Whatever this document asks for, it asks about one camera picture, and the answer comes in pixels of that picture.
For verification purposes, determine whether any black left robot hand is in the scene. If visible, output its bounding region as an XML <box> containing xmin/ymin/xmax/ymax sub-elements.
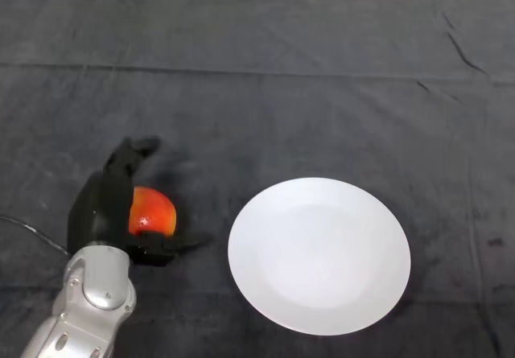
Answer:
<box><xmin>66</xmin><ymin>135</ymin><xmax>213</xmax><ymax>267</ymax></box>

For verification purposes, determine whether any red yellow apple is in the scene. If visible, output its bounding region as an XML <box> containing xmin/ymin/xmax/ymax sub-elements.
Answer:
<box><xmin>128</xmin><ymin>186</ymin><xmax>178</xmax><ymax>237</ymax></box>

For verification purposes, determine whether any white round plate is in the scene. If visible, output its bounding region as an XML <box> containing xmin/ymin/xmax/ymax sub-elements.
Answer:
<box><xmin>227</xmin><ymin>177</ymin><xmax>412</xmax><ymax>337</ymax></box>

